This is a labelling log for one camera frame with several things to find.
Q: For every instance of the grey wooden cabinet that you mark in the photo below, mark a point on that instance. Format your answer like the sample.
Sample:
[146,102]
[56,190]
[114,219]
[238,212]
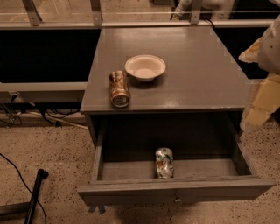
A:
[200,72]

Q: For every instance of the white paper bowl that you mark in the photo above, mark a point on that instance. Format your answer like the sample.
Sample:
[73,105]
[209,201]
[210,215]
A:
[145,67]

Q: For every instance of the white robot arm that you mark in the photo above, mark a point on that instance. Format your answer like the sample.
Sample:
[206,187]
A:
[269,50]

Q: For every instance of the grey open top drawer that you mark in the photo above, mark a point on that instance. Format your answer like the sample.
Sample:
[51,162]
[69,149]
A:
[209,162]

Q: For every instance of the metal railing frame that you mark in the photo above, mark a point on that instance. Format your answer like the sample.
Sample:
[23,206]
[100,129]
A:
[95,14]

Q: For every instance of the green 7up can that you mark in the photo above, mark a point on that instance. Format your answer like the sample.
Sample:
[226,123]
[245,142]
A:
[164,166]

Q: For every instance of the black metal stand leg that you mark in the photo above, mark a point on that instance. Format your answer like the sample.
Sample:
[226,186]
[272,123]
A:
[27,208]

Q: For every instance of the brown soda can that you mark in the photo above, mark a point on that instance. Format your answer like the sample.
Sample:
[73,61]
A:
[119,89]

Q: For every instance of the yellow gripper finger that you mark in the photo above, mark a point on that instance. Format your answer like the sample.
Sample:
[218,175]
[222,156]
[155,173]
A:
[251,54]
[263,101]

